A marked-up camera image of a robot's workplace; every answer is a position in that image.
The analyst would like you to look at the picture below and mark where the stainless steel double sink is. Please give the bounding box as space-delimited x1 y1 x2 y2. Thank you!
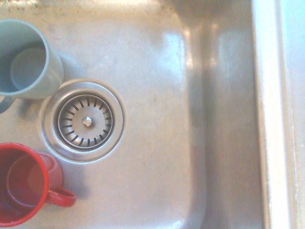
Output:
0 0 305 229

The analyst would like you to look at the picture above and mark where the metal sink drain strainer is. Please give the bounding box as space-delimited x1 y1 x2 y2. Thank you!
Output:
40 78 125 164

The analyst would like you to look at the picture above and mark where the grey-green plastic mug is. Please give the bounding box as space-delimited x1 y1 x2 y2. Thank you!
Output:
0 18 65 114

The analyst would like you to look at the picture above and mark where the red plastic mug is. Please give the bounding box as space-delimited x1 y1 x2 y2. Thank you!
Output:
0 142 77 228

